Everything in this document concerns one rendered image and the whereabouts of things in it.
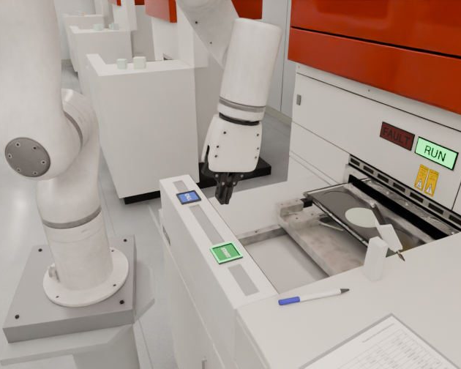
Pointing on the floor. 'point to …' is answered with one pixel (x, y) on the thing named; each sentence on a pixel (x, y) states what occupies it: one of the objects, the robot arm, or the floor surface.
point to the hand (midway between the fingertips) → (223, 192)
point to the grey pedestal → (91, 338)
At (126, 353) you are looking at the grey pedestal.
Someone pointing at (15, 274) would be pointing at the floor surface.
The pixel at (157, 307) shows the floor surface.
